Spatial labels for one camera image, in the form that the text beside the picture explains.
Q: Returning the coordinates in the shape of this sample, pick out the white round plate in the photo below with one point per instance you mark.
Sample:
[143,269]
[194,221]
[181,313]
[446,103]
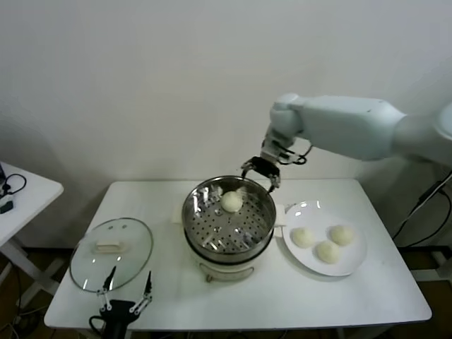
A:
[353,257]

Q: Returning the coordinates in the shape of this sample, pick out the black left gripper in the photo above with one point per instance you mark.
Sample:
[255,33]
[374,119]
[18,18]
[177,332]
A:
[118,314]

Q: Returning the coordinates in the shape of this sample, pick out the white side table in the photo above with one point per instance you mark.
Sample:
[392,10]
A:
[35,194]

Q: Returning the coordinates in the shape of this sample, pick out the perforated steel steamer basket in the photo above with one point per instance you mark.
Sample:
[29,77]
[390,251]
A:
[197,215]

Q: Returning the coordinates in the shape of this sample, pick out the white electric cooker pot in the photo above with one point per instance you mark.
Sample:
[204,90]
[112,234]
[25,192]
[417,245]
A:
[226,269]

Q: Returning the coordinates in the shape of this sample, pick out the small black device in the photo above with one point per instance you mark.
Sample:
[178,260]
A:
[5,206]

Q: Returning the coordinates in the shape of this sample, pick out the white steamed baozi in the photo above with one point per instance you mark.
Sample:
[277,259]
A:
[303,237]
[342,234]
[327,251]
[231,202]

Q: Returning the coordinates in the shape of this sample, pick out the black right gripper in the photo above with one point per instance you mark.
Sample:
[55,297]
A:
[265,166]

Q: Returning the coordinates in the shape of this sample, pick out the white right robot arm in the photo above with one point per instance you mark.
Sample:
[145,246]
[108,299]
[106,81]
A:
[346,123]

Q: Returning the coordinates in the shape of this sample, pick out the black metal frame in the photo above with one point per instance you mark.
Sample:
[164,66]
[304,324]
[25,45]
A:
[443,263]

